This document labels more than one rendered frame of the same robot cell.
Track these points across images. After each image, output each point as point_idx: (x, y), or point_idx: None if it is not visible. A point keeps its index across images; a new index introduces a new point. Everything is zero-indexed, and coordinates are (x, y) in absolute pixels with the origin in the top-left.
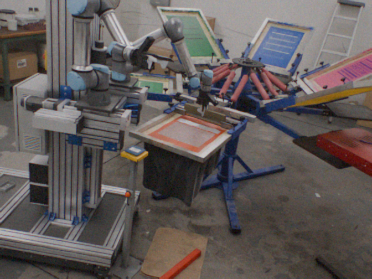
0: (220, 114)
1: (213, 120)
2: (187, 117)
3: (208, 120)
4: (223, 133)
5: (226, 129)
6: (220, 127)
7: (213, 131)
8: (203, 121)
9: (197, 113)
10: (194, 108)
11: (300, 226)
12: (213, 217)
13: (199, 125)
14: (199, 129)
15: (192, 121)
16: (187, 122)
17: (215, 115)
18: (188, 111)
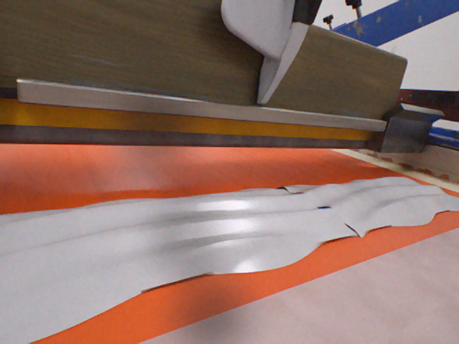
0: (384, 50)
1: (351, 117)
2: (17, 168)
3: (327, 127)
4: (430, 182)
5: (353, 158)
6: (331, 160)
7: (450, 199)
8: (210, 159)
9: (208, 77)
10: (149, 6)
11: None
12: None
13: (317, 200)
14: (458, 259)
15: (166, 193)
16: (175, 233)
17: (356, 65)
18: (52, 64)
